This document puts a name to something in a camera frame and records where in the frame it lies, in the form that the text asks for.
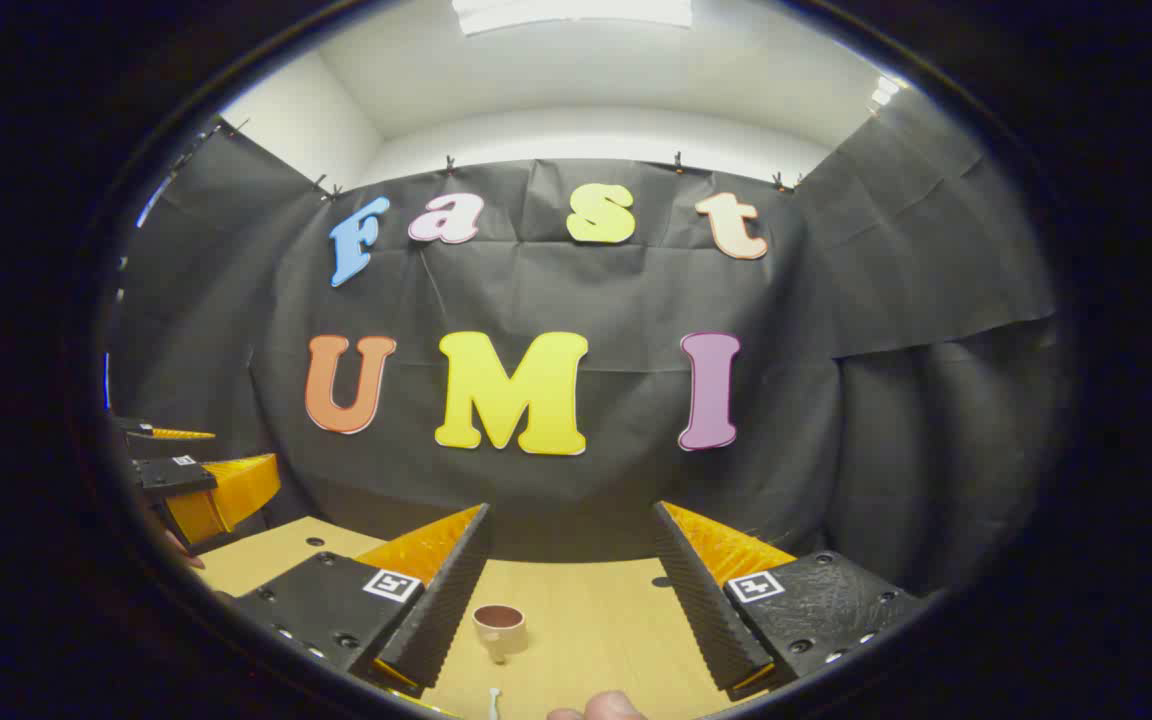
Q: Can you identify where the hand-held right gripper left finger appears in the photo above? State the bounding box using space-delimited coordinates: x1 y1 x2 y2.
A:
234 503 493 698

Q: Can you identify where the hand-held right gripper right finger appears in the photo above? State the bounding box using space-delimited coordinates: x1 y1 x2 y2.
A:
650 501 929 701

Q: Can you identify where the beige cup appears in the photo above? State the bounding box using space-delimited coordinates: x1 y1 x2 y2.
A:
473 604 527 664

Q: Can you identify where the wooden desktop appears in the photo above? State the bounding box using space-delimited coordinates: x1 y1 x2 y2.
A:
198 515 797 720

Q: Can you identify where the black backdrop cloth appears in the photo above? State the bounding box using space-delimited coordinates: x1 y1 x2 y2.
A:
106 90 1077 601

